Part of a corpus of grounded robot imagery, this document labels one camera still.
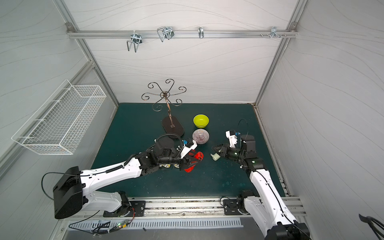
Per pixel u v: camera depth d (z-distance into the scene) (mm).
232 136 717
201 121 1074
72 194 392
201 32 781
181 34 784
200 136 1005
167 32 766
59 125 688
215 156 893
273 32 765
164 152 573
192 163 652
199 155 675
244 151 607
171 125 1043
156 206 751
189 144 605
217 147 744
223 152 667
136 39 782
